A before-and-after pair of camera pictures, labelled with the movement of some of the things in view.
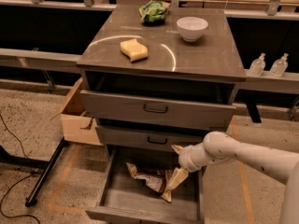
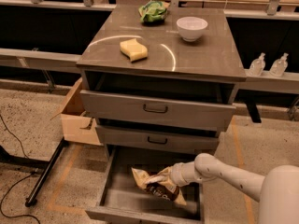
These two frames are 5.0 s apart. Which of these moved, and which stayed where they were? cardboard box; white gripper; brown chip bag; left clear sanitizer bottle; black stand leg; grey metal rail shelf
Moved: white gripper; brown chip bag
Stayed: black stand leg; grey metal rail shelf; cardboard box; left clear sanitizer bottle
